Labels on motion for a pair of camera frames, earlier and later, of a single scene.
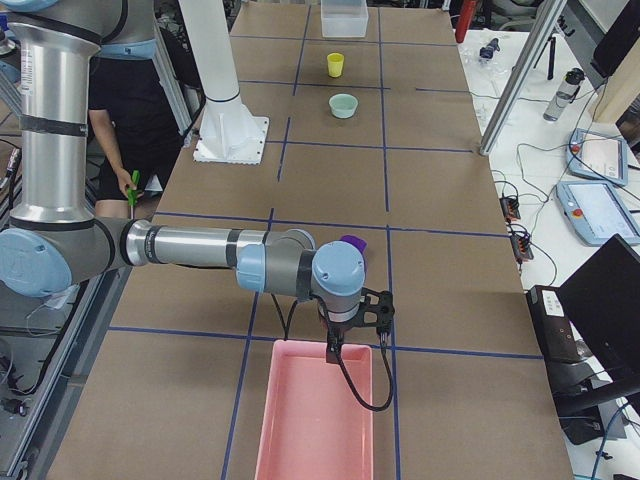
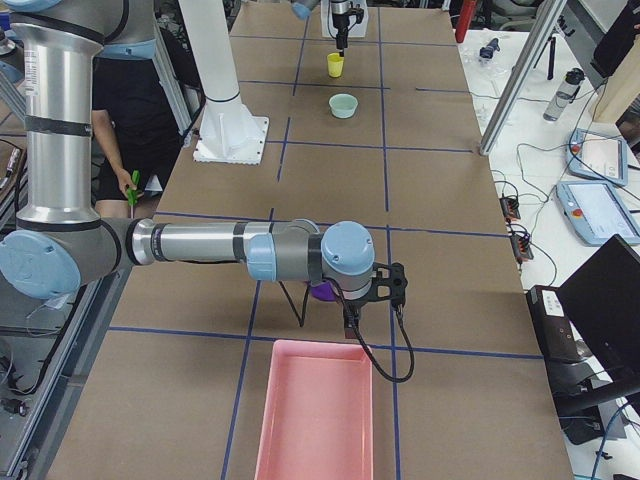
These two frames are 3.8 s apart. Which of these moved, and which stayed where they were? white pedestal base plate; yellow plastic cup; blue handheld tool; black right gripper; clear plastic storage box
Moved: black right gripper
Stayed: yellow plastic cup; white pedestal base plate; blue handheld tool; clear plastic storage box
